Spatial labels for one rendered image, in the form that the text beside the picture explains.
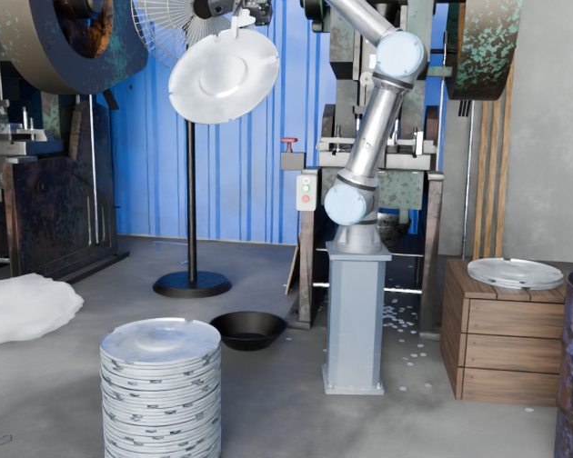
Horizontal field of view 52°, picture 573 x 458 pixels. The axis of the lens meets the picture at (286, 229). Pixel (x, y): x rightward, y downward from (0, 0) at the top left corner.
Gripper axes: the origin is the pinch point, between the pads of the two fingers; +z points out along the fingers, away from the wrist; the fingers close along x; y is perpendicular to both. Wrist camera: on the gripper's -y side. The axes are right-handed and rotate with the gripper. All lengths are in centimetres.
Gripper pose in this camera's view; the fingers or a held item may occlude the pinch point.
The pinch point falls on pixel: (233, 36)
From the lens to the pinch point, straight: 158.9
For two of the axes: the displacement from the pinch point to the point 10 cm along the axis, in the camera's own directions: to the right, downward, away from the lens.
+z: -1.8, 8.3, -5.3
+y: 9.7, 0.6, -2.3
